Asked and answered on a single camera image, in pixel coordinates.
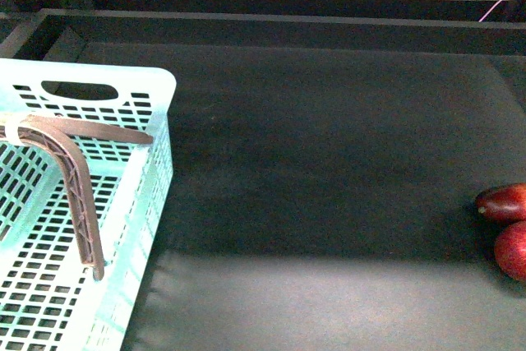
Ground light blue plastic basket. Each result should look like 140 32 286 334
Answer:
1 59 176 350

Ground brown basket handle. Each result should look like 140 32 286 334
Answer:
1 112 154 280

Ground red apple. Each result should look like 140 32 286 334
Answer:
494 222 525 282

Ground white tie on handle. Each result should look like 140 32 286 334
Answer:
4 113 29 146

